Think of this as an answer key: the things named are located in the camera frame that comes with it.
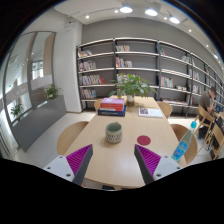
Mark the potted plant by window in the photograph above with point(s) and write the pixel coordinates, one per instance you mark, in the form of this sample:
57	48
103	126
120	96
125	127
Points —
51	92

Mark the open white book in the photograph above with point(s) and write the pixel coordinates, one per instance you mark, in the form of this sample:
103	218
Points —
149	112

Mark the grey wall bookshelf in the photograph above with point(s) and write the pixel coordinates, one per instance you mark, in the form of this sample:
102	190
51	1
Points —
176	75

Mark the potted plant behind glass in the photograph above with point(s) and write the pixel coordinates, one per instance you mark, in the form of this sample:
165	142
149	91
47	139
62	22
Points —
16	111

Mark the potted green plant on table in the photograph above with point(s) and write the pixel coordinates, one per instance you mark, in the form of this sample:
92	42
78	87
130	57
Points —
130	86

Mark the striped ceramic mug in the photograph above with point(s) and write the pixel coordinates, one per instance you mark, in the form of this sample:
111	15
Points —
113	132

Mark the wooden chair far left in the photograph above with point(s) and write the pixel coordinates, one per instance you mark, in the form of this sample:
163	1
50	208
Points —
97	104

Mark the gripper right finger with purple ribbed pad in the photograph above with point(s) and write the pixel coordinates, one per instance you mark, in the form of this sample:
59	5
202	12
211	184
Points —
153	166

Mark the clear bottle, blue cap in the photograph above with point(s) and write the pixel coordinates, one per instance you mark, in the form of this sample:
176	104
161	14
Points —
183	143

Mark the wooden folding chair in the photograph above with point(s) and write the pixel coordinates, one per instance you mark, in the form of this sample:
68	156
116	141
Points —
204	119

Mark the wooden chair near left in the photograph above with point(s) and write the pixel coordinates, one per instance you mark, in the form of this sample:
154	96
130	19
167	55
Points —
68	136

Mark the wooden chair near right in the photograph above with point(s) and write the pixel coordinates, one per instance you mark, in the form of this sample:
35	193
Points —
186	141

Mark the round red coaster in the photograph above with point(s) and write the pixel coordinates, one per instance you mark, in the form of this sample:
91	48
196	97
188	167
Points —
143	140

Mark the stack of red blue books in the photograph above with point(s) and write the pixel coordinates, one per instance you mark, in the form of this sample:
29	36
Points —
112	107

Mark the seated person in dark clothes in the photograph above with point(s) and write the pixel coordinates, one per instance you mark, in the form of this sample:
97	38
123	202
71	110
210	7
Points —
207	100

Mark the wooden chair far right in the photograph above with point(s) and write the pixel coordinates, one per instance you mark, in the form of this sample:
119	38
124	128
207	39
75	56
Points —
166	108

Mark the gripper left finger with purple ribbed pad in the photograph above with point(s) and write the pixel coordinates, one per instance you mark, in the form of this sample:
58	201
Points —
72	167

